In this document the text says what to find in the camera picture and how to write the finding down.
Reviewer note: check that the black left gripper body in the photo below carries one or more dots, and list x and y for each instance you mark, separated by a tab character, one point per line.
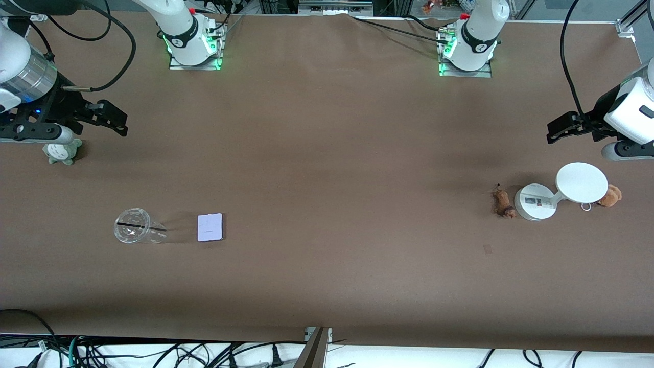
601	113

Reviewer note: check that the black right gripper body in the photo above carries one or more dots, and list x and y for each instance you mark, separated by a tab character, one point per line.
60	101

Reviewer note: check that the small brown lion statue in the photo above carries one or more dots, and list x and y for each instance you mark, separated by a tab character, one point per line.
503	202

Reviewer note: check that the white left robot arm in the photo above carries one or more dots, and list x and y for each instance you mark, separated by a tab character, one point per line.
477	30

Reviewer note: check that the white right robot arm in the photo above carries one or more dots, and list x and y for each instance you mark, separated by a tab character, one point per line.
184	30

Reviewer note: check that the grey green totoro plush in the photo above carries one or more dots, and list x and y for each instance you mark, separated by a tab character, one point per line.
62	153

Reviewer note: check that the white round desk lamp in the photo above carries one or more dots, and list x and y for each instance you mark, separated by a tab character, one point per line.
580	183

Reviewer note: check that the black drinking straw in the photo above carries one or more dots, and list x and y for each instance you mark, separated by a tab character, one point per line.
134	224

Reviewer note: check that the clear plastic cup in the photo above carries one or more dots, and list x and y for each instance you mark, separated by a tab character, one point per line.
134	226

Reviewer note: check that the grey metal box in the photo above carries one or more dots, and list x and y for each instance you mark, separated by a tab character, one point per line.
334	7

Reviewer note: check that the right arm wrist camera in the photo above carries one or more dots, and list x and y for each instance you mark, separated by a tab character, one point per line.
36	134

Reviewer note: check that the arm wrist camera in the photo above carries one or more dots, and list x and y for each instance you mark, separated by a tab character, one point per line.
626	151
36	134

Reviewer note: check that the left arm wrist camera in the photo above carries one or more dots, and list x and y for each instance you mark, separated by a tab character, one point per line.
626	151

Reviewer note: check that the aluminium corner bracket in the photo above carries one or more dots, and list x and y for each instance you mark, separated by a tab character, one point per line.
625	26
40	14

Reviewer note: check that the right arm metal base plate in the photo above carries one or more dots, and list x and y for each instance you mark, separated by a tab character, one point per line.
194	66

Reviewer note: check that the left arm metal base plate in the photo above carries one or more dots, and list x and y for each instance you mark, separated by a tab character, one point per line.
467	73

